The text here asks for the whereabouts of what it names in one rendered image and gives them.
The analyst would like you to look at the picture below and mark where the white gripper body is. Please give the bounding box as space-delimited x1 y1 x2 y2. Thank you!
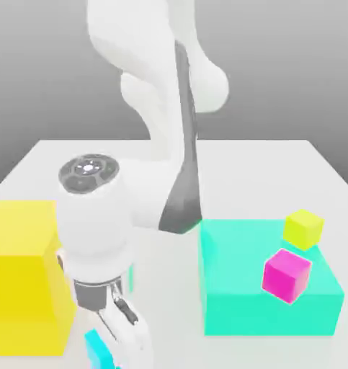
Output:
96 301 152 369

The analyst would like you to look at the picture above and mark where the small cyan cube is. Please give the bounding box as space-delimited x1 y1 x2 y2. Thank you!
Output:
84 329 123 369

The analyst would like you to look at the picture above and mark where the small magenta cube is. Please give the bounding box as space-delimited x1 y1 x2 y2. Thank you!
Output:
261 248 313 306

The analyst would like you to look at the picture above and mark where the small yellow-green cube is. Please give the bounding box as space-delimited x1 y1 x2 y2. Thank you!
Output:
282 208 326 252

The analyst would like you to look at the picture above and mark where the large teal box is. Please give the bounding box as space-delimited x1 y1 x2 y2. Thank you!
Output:
199 218 345 337

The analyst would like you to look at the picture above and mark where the large yellow box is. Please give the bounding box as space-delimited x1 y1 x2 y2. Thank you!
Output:
0 200 79 357

